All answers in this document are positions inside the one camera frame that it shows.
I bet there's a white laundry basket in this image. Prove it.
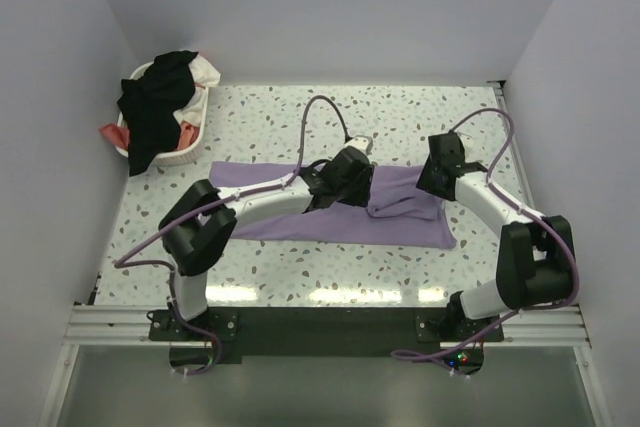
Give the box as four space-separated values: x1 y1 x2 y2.
115 60 221 168

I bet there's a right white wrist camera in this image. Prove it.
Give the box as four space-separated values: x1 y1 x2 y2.
458 132 474 154

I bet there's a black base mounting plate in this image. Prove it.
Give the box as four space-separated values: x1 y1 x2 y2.
146 306 495 366

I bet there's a white t shirt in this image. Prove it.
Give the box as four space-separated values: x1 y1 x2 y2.
174 54 221 127

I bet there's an aluminium frame rail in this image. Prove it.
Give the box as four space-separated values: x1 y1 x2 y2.
37 302 156 427

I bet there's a coral orange t shirt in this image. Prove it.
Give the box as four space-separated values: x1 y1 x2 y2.
99 121 200 152

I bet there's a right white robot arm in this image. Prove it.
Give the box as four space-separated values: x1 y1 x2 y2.
417 132 578 340

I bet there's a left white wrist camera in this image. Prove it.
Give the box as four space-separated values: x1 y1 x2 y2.
345 135 373 156

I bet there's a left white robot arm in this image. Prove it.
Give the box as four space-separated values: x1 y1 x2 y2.
159 146 374 339

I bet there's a black t shirt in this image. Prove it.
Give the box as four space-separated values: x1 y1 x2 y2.
117 50 197 177

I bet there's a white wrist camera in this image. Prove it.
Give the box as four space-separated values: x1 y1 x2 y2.
458 132 474 154
345 135 373 156

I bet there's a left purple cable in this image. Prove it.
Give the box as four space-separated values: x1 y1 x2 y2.
113 95 359 377

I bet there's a purple t shirt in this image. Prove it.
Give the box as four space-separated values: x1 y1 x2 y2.
233 166 456 250

